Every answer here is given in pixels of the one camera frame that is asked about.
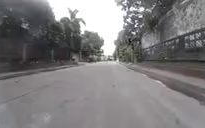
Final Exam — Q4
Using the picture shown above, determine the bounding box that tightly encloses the row of trees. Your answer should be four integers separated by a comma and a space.
0, 0, 105, 64
113, 0, 178, 64

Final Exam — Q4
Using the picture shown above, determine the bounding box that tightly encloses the wall with ornamental railing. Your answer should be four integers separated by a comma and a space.
140, 0, 205, 63

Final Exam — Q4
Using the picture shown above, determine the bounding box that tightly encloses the grey concrete pavement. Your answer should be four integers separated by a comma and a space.
0, 62, 88, 83
121, 61, 205, 109

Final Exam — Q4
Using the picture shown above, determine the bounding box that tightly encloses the dark boundary wall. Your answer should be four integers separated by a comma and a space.
0, 36, 81, 66

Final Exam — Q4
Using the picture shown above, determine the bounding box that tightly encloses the grey asphalt road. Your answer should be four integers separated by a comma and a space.
0, 61, 205, 128

